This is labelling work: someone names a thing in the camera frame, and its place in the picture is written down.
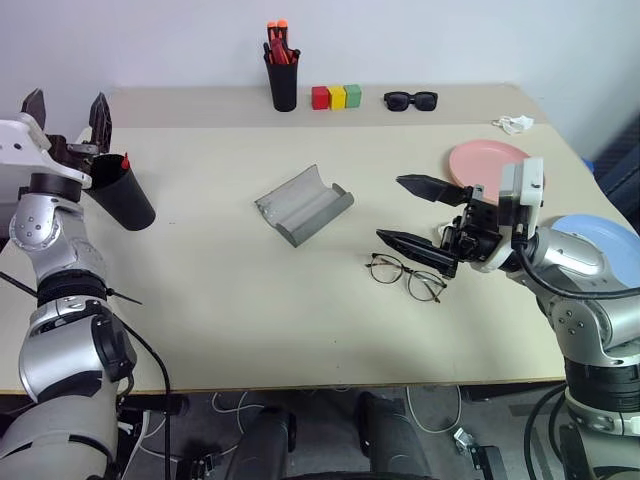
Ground thin-framed clear glasses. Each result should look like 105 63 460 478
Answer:
364 252 449 304

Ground black sunglasses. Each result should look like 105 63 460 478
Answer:
383 90 440 114

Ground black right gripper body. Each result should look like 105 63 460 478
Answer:
439 184 503 277

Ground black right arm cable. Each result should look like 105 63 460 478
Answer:
513 238 640 302

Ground blue plate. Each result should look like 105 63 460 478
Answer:
549 213 640 290

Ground white floor cable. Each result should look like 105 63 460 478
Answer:
209 389 254 427
403 384 464 434

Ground short black cup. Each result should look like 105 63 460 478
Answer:
88 153 157 233

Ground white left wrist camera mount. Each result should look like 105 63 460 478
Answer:
0 112 94 189

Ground black chair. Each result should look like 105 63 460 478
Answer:
594 118 640 204

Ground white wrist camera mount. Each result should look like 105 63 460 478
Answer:
0 112 94 189
469 157 546 274

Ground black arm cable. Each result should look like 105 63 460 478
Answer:
112 319 174 480
513 238 640 302

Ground black zip tie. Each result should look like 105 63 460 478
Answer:
0 271 144 307

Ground red marker bundle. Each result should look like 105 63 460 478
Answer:
263 39 301 66

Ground metal floor bracket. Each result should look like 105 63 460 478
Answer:
452 426 502 471

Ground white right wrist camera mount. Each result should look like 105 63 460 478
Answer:
469 157 546 274

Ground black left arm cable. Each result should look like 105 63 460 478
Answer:
112 319 174 480

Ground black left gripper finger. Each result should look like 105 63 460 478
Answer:
87 92 114 154
19 88 49 132

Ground pink plate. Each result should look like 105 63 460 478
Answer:
448 140 546 207

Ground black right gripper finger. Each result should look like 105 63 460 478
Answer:
395 174 474 206
375 228 459 280

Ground crumpled white tissue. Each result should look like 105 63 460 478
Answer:
489 113 535 136

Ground tall black cup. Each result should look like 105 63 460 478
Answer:
263 47 302 113

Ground grey open glasses case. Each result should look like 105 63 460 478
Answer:
253 163 356 249

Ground dark rounded robot leg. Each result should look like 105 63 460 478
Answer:
230 403 297 480
353 391 435 480

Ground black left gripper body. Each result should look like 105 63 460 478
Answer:
47 133 99 176

